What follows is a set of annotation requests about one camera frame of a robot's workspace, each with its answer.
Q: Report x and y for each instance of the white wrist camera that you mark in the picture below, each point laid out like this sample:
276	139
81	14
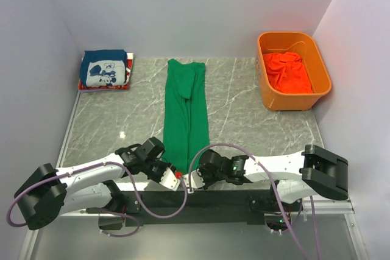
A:
193	181
169	180

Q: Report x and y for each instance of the black base beam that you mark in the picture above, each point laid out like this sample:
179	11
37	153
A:
250	206

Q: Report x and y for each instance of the orange t shirt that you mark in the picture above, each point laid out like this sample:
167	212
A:
286	73

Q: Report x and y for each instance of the green t shirt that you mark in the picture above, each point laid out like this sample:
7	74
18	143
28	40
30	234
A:
185	130

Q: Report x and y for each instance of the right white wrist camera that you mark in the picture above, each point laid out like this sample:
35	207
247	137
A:
193	181

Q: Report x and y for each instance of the orange plastic basket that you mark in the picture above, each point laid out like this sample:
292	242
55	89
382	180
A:
305	46

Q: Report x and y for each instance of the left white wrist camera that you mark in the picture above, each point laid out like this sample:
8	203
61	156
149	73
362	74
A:
169	180

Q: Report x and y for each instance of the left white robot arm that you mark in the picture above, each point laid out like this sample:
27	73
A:
51	192

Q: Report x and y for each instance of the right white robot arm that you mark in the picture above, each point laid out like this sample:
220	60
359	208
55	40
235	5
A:
312	171

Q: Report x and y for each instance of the folded blue t shirt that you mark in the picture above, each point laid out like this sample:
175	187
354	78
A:
100	68

